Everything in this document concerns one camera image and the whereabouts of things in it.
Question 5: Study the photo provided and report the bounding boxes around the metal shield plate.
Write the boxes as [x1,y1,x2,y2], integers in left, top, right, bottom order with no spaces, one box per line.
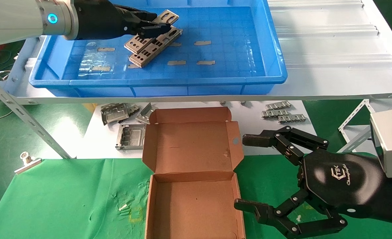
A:
[124,9,180,55]

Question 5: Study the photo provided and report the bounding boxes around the white lower board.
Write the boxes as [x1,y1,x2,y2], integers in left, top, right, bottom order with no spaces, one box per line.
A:
[77,101,317,159]

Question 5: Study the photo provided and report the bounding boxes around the silver spring clip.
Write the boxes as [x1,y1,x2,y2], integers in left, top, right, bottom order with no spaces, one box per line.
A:
[14,152,42,175]

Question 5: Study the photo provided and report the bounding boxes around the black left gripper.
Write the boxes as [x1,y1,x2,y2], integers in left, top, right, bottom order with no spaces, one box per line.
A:
[65,0,172,41]

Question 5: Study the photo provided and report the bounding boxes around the toothed metal strip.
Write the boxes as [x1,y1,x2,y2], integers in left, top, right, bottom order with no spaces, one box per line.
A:
[278,114,307,124]
[262,110,290,119]
[265,101,292,111]

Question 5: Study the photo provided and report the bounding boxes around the stacked metal shield plates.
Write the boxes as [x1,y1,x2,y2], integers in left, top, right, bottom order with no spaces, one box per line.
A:
[129,28,183,68]

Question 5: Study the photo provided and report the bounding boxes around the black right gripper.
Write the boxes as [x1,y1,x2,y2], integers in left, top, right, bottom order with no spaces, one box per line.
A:
[234,125,392,239]

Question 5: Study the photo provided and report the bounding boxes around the perforated steel shelf post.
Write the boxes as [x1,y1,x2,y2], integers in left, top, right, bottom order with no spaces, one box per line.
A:
[338,98,392,154]
[0,66,73,159]

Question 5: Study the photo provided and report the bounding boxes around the blue plastic tray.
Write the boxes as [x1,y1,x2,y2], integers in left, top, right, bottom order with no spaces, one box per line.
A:
[29,0,288,97]

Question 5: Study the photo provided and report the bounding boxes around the angled grey metal part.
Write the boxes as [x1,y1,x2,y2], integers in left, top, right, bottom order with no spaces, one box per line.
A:
[136,103,158,125]

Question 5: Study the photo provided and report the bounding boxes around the green table cloth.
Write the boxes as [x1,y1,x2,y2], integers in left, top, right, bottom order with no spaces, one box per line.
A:
[0,157,392,239]

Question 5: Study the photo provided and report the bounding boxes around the grey metal bracket frame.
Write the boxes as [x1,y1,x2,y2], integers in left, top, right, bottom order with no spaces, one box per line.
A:
[100,103,130,125]

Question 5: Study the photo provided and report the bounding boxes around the square grey metal frame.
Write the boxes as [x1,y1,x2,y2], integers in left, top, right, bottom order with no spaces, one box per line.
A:
[116,124,147,150]

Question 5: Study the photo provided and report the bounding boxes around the brown cardboard box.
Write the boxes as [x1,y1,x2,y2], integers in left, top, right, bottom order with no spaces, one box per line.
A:
[142,107,246,239]

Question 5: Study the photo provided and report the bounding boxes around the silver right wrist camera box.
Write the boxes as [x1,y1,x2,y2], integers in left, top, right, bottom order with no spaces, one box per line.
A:
[369,108,392,179]

